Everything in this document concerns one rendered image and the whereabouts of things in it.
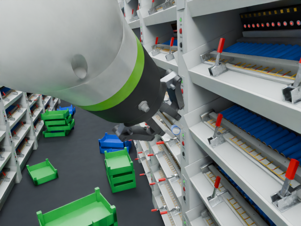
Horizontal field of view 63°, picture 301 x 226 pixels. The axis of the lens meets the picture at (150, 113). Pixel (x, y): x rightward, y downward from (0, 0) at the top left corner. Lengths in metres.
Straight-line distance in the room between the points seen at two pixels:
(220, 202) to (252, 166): 0.24
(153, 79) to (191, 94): 0.57
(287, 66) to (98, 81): 0.40
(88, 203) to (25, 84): 1.23
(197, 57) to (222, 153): 0.31
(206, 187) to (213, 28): 0.51
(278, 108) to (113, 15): 0.34
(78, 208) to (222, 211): 0.79
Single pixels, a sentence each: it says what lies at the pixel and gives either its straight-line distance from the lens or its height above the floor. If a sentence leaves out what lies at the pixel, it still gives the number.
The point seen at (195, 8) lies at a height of 1.27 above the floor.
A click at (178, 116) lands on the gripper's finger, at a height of 1.07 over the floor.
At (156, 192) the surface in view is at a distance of 1.82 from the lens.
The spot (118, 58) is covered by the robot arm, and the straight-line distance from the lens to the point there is 0.19.
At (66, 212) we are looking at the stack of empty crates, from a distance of 1.35.
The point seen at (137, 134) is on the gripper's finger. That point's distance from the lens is 0.38.
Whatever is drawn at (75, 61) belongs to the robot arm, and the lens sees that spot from 0.17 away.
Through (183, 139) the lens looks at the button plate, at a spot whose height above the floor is 0.84.
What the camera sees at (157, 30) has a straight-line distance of 1.48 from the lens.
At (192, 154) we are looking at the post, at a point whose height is 0.80.
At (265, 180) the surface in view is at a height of 0.91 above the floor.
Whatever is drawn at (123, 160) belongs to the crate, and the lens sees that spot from 2.22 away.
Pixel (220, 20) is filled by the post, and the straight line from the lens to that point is 0.84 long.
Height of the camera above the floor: 1.22
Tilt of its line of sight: 18 degrees down
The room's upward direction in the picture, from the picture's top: 4 degrees counter-clockwise
